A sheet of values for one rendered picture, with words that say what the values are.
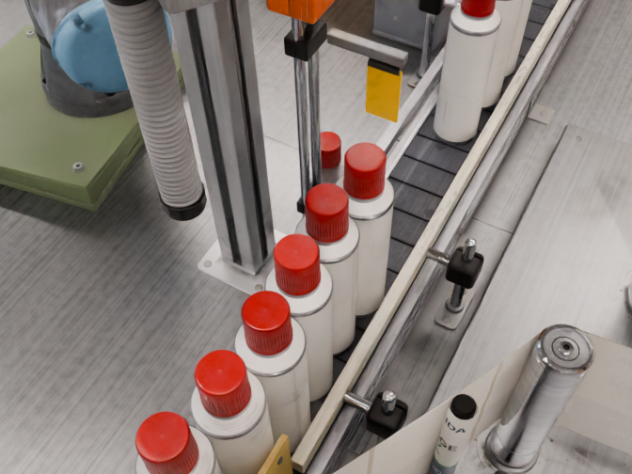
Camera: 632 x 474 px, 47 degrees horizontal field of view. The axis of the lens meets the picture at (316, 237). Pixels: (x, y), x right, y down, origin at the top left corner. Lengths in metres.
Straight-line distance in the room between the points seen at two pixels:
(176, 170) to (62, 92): 0.47
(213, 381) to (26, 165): 0.52
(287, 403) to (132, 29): 0.29
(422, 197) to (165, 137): 0.40
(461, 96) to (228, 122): 0.30
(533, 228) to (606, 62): 0.37
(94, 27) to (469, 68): 0.38
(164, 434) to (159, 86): 0.21
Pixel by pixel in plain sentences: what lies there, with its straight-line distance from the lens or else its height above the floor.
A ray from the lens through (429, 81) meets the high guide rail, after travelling 0.82.
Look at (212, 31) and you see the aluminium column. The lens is 0.57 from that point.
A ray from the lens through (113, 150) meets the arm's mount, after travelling 0.91.
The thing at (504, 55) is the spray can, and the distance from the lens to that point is 0.87.
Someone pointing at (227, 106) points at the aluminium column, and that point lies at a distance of 0.61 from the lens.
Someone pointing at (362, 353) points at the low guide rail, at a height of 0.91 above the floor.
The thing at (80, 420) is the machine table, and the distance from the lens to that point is 0.77.
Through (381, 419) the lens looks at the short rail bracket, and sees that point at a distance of 0.63.
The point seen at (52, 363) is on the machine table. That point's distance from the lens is 0.80.
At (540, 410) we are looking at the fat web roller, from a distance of 0.56.
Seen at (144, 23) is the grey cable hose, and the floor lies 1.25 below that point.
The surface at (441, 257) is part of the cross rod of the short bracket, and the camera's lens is 0.73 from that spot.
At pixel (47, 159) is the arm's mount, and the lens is 0.93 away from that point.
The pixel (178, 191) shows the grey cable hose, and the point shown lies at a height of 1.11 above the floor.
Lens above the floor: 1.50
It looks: 53 degrees down
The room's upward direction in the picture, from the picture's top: 2 degrees counter-clockwise
